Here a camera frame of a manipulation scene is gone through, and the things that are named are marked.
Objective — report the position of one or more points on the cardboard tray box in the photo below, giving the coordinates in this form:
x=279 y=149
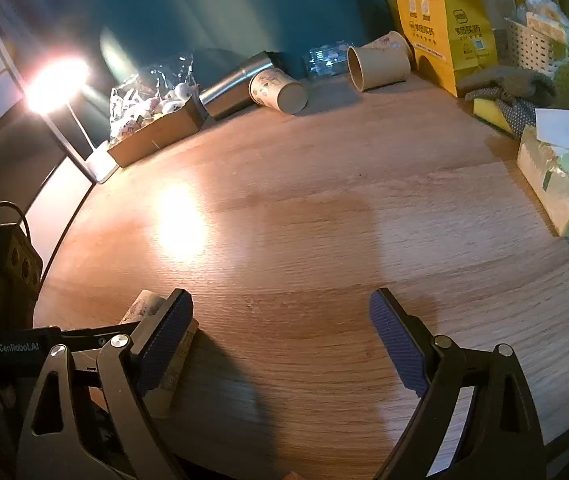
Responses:
x=159 y=134

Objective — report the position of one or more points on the clear bag of candies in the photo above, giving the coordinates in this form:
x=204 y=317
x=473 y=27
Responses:
x=156 y=91

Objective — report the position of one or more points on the stainless steel tumbler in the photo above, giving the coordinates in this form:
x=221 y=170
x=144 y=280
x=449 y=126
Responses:
x=232 y=93

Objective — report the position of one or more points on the white desk lamp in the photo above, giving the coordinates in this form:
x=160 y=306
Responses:
x=54 y=86

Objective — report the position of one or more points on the patterned paper cup front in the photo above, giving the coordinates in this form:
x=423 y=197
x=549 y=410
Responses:
x=159 y=399

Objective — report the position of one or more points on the patterned paper cup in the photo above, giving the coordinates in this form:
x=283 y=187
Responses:
x=275 y=89
x=159 y=399
x=392 y=40

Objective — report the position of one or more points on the patterned paper cup behind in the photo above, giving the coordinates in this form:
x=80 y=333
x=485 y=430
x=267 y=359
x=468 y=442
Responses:
x=392 y=40

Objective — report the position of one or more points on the yellow sponge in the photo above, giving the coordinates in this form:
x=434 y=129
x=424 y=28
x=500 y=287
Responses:
x=489 y=111

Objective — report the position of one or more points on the grey cloth rag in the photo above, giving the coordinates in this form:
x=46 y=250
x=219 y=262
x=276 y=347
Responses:
x=517 y=91

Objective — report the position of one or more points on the teal curtain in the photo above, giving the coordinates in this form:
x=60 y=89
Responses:
x=119 y=37

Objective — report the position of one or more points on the brown paper cup open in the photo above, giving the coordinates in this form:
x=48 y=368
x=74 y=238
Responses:
x=371 y=68

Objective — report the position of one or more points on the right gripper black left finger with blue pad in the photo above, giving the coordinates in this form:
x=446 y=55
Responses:
x=86 y=418

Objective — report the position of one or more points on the yellow paper bag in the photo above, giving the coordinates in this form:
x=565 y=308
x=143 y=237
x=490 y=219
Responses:
x=451 y=39

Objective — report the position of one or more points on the patterned paper cup left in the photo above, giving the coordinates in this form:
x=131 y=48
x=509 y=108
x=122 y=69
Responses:
x=275 y=89

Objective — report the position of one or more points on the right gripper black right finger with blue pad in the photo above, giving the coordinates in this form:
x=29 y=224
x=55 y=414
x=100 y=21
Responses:
x=501 y=437

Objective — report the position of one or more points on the crumpled clear plastic wrapper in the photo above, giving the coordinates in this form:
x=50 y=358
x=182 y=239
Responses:
x=327 y=61

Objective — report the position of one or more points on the white plastic basket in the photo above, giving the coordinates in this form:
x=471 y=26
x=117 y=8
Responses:
x=534 y=51

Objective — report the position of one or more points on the tissue pack yellow green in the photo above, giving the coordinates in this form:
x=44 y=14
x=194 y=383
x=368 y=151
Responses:
x=544 y=161

